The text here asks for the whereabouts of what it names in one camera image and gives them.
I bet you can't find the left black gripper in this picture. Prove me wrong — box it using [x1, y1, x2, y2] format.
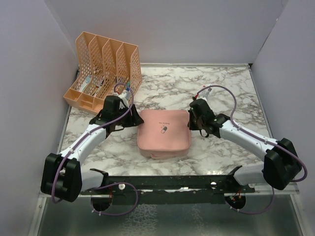
[114, 104, 144, 127]

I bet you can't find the pink medicine kit case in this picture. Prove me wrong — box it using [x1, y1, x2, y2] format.
[137, 110, 191, 159]

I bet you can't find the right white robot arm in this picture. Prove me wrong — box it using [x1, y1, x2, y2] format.
[188, 98, 303, 192]

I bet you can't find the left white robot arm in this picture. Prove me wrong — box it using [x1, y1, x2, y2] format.
[40, 91, 144, 203]

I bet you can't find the long white packaged strip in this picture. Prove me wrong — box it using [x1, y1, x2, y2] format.
[202, 88, 212, 98]

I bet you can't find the white tube in organizer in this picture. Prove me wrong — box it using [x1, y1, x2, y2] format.
[79, 75, 92, 92]

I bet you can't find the orange mesh file organizer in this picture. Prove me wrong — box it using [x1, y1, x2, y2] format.
[63, 31, 142, 114]

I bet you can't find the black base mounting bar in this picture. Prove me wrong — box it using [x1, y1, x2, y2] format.
[81, 174, 254, 205]

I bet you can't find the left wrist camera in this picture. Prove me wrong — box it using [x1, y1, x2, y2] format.
[113, 90, 131, 109]

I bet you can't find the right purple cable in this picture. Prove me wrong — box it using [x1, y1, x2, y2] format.
[195, 85, 308, 214]

